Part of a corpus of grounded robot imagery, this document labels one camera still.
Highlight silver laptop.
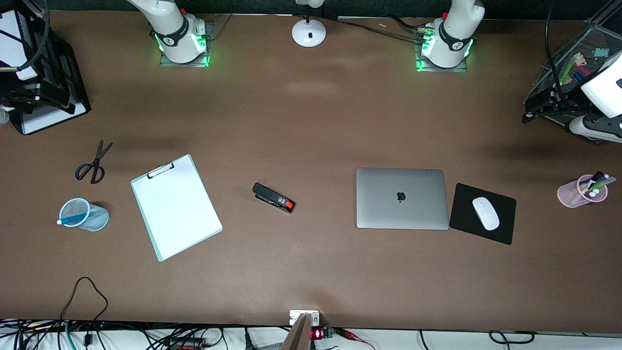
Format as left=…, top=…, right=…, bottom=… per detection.
left=356, top=168, right=449, bottom=231

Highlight green white-tipped marker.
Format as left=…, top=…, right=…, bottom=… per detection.
left=557, top=60, right=577, bottom=87

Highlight black stacked letter tray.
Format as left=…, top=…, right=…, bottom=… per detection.
left=0, top=10, right=91, bottom=136

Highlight grey mesh desk tray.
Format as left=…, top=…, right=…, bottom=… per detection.
left=523, top=0, right=622, bottom=145

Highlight black scissors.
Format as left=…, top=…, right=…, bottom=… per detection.
left=75, top=140, right=114, bottom=185

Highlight pink mesh pen cup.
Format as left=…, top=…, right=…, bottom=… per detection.
left=557, top=174, right=609, bottom=209

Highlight blue mesh pen cup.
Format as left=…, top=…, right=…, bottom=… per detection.
left=58, top=198, right=110, bottom=232

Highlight white computer mouse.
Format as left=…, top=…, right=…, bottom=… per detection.
left=472, top=196, right=501, bottom=231

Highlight black mouse pad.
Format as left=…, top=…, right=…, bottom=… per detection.
left=449, top=183, right=517, bottom=245

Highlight white clipboard paper sheet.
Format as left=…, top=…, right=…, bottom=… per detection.
left=132, top=157, right=220, bottom=258

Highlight teal clipboard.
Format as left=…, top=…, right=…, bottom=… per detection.
left=130, top=154, right=224, bottom=263

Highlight black stapler red tip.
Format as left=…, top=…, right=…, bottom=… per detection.
left=252, top=182, right=296, bottom=214

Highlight white round stand base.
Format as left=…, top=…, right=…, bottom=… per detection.
left=292, top=0, right=327, bottom=48

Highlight orange power strip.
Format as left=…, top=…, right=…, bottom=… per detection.
left=168, top=337, right=207, bottom=350

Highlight white connector block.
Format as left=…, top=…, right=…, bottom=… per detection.
left=290, top=310, right=320, bottom=326

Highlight wooden slat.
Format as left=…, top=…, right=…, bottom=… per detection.
left=280, top=313, right=313, bottom=350

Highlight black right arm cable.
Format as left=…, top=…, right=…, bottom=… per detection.
left=15, top=0, right=50, bottom=71

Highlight black table cable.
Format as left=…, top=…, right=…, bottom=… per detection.
left=338, top=18, right=428, bottom=42

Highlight brown cord loop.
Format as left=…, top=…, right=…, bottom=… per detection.
left=60, top=277, right=109, bottom=325

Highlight black looped cable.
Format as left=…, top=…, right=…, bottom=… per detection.
left=488, top=331, right=536, bottom=346

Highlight black cable tangle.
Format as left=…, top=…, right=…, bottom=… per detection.
left=0, top=318, right=287, bottom=350

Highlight red cable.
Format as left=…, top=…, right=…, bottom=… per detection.
left=335, top=329, right=376, bottom=350

